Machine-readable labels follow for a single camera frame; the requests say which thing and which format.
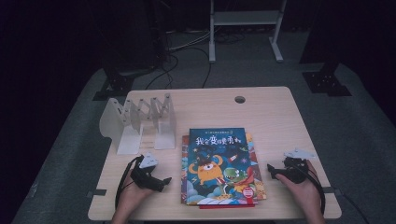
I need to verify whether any grey floor cable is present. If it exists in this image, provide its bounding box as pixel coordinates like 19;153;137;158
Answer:
165;28;213;52

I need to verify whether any black stand with base plate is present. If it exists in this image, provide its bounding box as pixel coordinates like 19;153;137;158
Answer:
92;0;166;102
298;0;353;98

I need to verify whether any clear acrylic book rack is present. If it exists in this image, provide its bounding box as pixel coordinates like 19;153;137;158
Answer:
98;92;177;156

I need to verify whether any black floor cable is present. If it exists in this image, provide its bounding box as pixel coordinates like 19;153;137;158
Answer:
144;52;180;91
334;188;372;224
174;46;213;90

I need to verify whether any blue monster picture book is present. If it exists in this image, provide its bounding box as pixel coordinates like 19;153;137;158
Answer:
185;127;259;206

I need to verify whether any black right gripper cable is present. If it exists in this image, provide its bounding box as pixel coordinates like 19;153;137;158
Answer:
290;160;327;217

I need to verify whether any red picture book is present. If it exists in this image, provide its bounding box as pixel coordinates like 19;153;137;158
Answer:
199;203;256;210

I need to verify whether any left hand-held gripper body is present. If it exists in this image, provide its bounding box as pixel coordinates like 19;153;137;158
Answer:
130;151;161;191

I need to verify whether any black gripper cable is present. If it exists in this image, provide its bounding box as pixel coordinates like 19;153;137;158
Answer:
290;160;327;217
114;155;145;210

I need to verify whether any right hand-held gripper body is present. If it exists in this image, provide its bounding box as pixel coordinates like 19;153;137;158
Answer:
282;148;317;185

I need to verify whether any person's left hand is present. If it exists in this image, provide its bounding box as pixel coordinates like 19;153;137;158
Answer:
116;180;156;215

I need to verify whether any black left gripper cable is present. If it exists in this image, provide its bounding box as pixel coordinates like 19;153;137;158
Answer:
114;155;145;210

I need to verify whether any white metal stand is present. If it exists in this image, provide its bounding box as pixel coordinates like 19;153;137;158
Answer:
208;0;289;64

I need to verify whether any person's right hand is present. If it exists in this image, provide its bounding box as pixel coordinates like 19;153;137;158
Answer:
275;160;324;217

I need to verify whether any colourful animals picture book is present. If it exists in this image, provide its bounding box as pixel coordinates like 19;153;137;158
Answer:
180;133;268;205

